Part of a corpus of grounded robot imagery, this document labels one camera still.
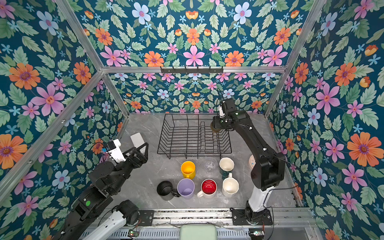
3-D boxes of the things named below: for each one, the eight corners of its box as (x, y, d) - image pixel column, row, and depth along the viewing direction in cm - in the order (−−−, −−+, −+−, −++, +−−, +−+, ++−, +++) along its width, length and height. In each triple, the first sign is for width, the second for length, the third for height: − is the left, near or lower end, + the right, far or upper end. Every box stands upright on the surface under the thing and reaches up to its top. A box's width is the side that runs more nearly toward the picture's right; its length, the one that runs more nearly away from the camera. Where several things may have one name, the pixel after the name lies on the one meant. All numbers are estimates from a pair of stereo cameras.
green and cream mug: (218, 181, 86) (220, 175, 78) (217, 165, 93) (219, 157, 85) (233, 181, 86) (236, 175, 78) (231, 165, 93) (233, 157, 85)
